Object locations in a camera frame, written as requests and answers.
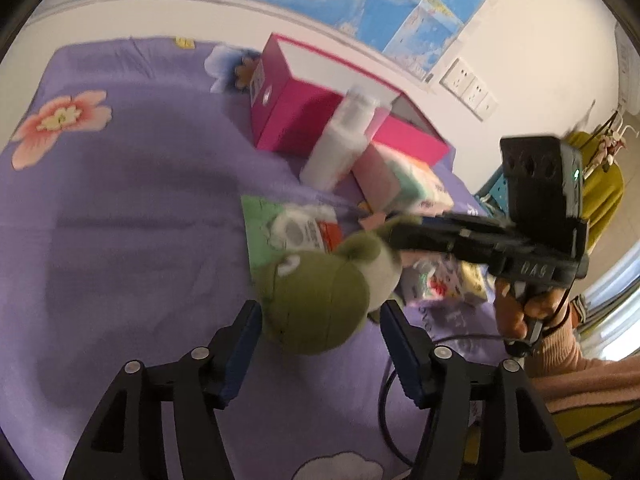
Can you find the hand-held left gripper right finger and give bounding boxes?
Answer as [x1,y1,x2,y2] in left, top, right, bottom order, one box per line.
[380,300,581,480]

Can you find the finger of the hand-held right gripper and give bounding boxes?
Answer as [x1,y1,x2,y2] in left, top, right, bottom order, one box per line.
[387,220,501,265]
[417,212,511,236]

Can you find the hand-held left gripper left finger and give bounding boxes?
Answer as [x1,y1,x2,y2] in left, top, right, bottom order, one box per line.
[62,300,263,480]

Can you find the green plush toy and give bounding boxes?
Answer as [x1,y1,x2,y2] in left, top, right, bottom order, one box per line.
[255,215,426,357]

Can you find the white plastic sachet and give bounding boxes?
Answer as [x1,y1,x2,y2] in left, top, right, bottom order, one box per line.
[241,195,362,271]

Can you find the pink cardboard box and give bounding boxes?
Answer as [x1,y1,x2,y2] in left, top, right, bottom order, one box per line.
[248,33,451,166]

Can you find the person's right forearm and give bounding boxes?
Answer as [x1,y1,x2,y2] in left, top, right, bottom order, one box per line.
[525,305,640,411]

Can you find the person's right hand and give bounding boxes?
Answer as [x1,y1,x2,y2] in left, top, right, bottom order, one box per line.
[492,277,572,342]

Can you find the teal plastic crate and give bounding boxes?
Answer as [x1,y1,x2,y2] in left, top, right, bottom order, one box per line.
[475,170,516,221]

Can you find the small pink packet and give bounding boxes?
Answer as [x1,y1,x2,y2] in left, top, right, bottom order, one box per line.
[357,200,390,231]

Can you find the white yellow tissue packet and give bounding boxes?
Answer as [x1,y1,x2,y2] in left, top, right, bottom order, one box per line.
[457,261,489,307]

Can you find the pastel tissue pack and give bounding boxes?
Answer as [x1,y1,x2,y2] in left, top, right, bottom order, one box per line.
[350,141,456,216]

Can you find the hanging yellow green jacket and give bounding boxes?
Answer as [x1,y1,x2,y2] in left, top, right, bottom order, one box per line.
[567,130,627,258]

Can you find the white pump bottle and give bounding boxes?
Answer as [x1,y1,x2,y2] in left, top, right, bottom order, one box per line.
[299,86,383,192]

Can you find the purple floral bedsheet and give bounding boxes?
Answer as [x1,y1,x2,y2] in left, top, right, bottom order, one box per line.
[0,35,503,480]

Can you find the person's yellow green top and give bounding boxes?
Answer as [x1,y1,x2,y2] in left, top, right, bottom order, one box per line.
[462,392,640,467]

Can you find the black cable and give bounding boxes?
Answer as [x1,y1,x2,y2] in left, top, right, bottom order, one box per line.
[377,332,507,467]

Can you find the white wall switch plate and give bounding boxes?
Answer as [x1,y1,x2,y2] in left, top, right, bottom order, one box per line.
[475,94,500,122]

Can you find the white wall socket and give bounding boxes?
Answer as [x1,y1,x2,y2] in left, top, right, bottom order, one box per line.
[440,57,476,96]
[462,77,489,109]

